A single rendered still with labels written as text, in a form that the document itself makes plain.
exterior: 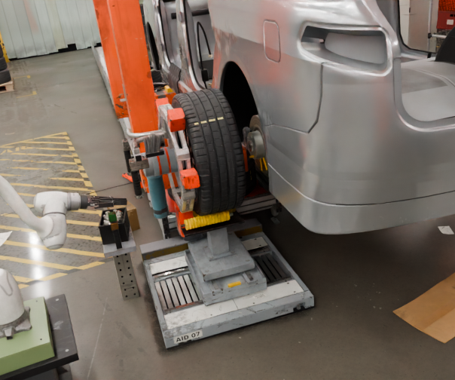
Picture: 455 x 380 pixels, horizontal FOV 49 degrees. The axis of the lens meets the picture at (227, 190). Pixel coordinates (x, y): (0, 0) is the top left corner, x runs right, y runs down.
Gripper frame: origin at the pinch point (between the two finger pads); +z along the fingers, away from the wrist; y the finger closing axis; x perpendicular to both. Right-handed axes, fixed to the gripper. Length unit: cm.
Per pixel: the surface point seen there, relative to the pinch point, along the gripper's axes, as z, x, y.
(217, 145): 38, -39, -28
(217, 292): 51, 43, -26
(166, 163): 21.8, -21.9, -2.6
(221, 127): 41, -47, -24
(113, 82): 33, -26, 236
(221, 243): 59, 25, -3
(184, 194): 26.9, -12.6, -22.9
